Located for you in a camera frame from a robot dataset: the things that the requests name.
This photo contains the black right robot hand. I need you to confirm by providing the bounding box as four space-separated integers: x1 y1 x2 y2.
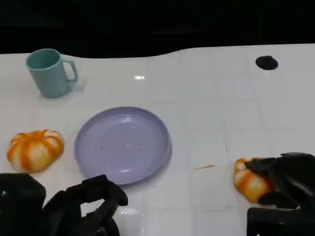
245 152 315 210

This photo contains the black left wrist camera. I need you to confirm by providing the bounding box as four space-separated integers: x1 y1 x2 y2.
0 173 47 236

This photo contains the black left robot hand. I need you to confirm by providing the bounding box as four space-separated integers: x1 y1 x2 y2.
41 174 129 236

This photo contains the lilac plate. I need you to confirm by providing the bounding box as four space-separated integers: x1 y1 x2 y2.
74 106 173 185

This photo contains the pale green mug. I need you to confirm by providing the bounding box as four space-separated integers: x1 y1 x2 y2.
26 48 79 98

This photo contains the orange and white bread roll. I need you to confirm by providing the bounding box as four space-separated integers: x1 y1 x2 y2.
6 129 65 173
232 157 276 204

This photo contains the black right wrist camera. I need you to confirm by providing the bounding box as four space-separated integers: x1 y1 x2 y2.
247 207 315 236

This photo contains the black table grommet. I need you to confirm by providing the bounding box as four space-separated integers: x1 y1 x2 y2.
255 56 279 71

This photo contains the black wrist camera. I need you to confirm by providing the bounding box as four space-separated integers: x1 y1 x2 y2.
0 173 47 236
247 207 315 236

